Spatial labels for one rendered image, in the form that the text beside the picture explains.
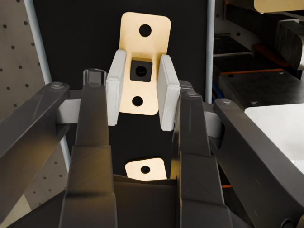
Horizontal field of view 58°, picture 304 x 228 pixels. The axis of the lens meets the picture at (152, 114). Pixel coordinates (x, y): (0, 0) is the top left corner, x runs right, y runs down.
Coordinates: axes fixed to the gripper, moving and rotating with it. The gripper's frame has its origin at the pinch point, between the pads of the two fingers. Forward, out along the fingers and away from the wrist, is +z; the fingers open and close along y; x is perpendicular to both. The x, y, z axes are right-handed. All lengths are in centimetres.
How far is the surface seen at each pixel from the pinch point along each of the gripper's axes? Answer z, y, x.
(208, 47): 3.5, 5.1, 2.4
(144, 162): 3.8, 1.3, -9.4
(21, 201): 120, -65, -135
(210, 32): 3.5, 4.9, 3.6
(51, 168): 50, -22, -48
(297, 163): 20.1, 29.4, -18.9
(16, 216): 120, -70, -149
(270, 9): 12.1, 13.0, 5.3
